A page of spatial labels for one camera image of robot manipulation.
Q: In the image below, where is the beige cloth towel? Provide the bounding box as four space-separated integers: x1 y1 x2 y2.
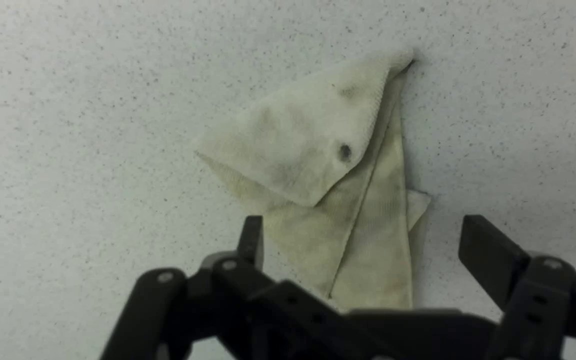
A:
195 47 435 309

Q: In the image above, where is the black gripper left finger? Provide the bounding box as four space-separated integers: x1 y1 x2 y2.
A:
96 214 344 360

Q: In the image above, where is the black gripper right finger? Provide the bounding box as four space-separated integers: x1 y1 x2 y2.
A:
456 214 576 360

